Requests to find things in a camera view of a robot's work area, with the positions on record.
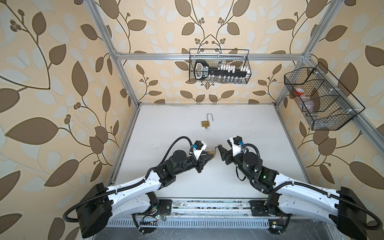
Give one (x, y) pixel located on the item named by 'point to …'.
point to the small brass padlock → (212, 152)
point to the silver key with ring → (207, 128)
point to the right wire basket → (325, 103)
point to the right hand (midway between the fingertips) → (224, 145)
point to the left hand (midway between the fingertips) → (212, 153)
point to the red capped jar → (299, 91)
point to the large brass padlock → (206, 123)
